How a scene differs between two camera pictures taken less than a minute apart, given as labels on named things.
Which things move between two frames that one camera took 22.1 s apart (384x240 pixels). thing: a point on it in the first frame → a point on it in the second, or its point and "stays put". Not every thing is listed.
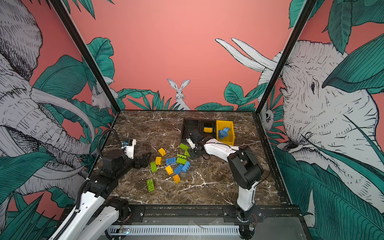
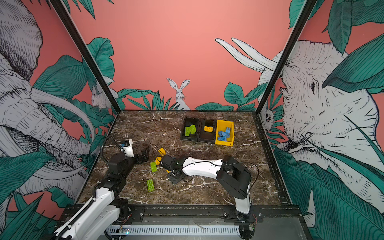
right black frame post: (309, 5) stays put
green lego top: (182, 146) → (187, 131)
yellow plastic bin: (221, 125) stays put
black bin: (208, 123) stays put
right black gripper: (192, 154) → (172, 180)
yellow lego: (208, 130) stays put
